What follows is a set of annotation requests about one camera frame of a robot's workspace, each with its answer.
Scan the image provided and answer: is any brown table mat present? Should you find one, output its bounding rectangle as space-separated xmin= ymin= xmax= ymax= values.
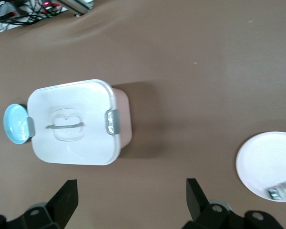
xmin=0 ymin=0 xmax=286 ymax=229

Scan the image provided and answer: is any small circuit board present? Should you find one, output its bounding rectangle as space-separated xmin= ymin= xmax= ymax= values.
xmin=39 ymin=0 xmax=62 ymax=12

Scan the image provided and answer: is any pink round plate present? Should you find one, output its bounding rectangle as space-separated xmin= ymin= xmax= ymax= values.
xmin=235 ymin=131 xmax=286 ymax=203

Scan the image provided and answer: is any black cable bundle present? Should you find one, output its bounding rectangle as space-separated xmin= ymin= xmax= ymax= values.
xmin=0 ymin=0 xmax=70 ymax=35

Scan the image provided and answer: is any aluminium camera post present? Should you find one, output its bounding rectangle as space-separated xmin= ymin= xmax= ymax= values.
xmin=58 ymin=0 xmax=97 ymax=17

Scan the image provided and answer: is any green push button switch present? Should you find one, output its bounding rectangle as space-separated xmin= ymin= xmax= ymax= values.
xmin=266 ymin=180 xmax=286 ymax=201

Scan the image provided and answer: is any grey box latch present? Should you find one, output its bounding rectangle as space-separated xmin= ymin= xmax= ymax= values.
xmin=26 ymin=116 xmax=36 ymax=138
xmin=105 ymin=108 xmax=121 ymax=135

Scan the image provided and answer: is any grey box lid handle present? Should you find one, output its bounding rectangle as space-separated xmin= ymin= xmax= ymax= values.
xmin=45 ymin=121 xmax=84 ymax=131

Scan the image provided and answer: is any white lidded storage box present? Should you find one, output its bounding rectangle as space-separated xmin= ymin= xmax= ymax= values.
xmin=27 ymin=78 xmax=133 ymax=167

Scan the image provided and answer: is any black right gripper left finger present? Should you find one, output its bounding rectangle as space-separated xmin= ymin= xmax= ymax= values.
xmin=0 ymin=179 xmax=80 ymax=229

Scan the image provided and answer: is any blue round plate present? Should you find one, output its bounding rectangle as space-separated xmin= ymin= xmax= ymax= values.
xmin=2 ymin=103 xmax=31 ymax=146

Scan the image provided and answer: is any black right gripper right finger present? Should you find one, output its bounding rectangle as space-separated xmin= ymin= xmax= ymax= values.
xmin=183 ymin=178 xmax=284 ymax=229

